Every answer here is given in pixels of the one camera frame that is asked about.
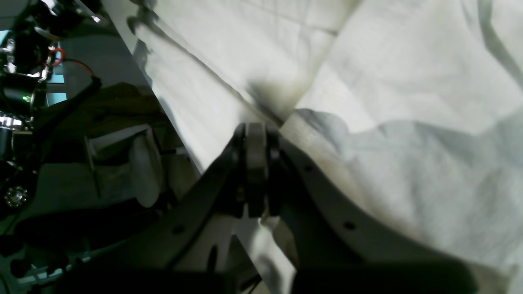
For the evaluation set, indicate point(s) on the light grey T-shirt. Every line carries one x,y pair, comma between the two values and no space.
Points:
412,108

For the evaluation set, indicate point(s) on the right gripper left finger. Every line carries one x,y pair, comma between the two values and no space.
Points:
183,252

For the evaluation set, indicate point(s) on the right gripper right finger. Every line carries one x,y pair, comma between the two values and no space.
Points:
341,249

